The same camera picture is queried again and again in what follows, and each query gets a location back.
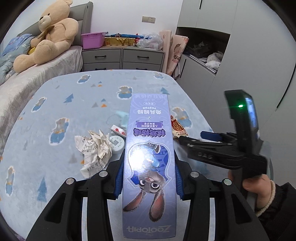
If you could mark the gold gift box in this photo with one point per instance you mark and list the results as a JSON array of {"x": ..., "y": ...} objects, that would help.
[{"x": 120, "y": 41}]

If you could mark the beige wall socket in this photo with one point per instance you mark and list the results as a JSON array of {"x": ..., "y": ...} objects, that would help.
[{"x": 148, "y": 19}]

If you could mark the small white round container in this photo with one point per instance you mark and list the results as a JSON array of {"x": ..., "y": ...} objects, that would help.
[{"x": 115, "y": 144}]

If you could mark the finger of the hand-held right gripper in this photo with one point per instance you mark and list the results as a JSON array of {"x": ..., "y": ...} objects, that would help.
[
  {"x": 210, "y": 135},
  {"x": 192, "y": 141}
]

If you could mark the white red snack packet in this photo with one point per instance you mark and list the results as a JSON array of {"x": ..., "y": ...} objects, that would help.
[{"x": 118, "y": 131}]

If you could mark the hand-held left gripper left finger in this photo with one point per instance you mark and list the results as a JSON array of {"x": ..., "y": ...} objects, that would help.
[{"x": 117, "y": 183}]

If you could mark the grey four-drawer cabinet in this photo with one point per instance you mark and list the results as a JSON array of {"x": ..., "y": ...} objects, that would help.
[{"x": 138, "y": 58}]

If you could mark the plain pink board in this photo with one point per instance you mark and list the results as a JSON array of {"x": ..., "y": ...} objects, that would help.
[{"x": 165, "y": 46}]

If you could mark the white paper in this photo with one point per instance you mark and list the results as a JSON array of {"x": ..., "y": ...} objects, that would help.
[{"x": 92, "y": 150}]

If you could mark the clear plastic bag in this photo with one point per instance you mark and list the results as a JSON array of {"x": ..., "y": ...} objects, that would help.
[{"x": 151, "y": 41}]

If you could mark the purple toothpaste box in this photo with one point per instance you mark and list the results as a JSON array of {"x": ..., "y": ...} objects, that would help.
[{"x": 148, "y": 143}]

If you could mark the white built-in wardrobe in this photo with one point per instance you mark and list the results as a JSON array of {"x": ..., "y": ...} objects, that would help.
[{"x": 231, "y": 14}]

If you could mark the blue printed quilt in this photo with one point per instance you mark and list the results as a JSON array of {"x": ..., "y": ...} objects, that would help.
[{"x": 13, "y": 46}]

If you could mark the person's right hand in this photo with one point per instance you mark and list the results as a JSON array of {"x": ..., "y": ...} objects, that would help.
[{"x": 259, "y": 190}]

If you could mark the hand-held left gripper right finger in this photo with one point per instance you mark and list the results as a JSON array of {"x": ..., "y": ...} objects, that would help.
[{"x": 180, "y": 185}]

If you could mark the grey padded bed headboard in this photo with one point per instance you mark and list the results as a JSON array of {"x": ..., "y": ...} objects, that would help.
[{"x": 83, "y": 20}]

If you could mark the white soft cloth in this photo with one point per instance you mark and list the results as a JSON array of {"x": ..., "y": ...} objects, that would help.
[{"x": 215, "y": 60}]

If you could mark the bed with beige sheet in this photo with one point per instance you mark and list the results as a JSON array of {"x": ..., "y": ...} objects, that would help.
[{"x": 46, "y": 69}]

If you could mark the person's right forearm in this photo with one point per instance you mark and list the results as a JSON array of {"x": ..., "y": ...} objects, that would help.
[{"x": 279, "y": 208}]

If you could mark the dark clothes pile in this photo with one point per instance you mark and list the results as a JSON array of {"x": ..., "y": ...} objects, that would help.
[{"x": 198, "y": 48}]

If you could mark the large beige teddy bear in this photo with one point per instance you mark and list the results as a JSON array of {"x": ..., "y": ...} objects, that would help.
[{"x": 53, "y": 34}]

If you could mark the beige red snack packet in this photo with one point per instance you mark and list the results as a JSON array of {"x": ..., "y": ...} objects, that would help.
[{"x": 179, "y": 129}]

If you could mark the pink printed folded mat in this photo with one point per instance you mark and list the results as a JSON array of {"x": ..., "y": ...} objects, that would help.
[{"x": 178, "y": 51}]

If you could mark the purple plastic bin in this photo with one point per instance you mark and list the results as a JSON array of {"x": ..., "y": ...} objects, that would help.
[{"x": 92, "y": 41}]

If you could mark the light blue tissue packet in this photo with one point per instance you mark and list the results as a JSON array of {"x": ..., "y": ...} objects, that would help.
[{"x": 121, "y": 118}]

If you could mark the black thin frame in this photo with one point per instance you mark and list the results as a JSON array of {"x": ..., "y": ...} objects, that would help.
[{"x": 181, "y": 68}]

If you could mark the stack of papers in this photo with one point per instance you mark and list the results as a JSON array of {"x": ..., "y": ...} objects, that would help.
[{"x": 198, "y": 60}]

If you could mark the blue wrapping paper roll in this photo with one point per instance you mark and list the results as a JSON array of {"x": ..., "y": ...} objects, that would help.
[{"x": 124, "y": 35}]

